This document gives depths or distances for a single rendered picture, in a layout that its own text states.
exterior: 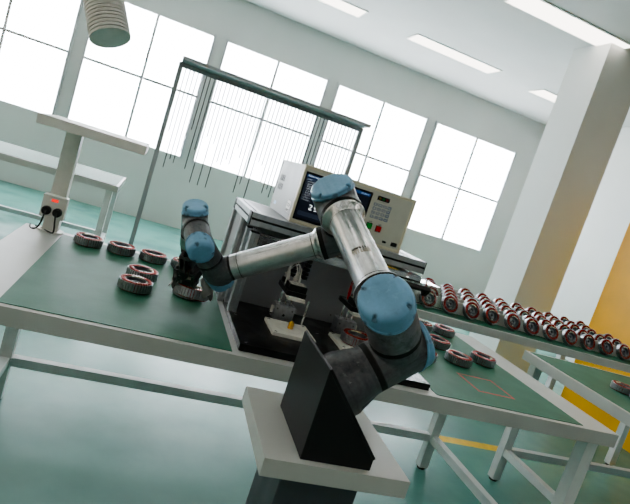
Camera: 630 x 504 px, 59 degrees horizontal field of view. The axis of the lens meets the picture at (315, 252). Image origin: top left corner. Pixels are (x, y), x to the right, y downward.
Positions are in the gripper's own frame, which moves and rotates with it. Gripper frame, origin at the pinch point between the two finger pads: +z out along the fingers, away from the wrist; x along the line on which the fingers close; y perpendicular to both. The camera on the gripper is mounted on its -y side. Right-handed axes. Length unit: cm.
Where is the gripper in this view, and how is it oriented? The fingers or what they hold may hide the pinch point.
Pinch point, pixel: (192, 292)
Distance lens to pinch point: 183.4
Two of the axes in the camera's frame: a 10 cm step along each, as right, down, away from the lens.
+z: -1.8, 7.9, 5.9
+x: 9.4, 3.1, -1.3
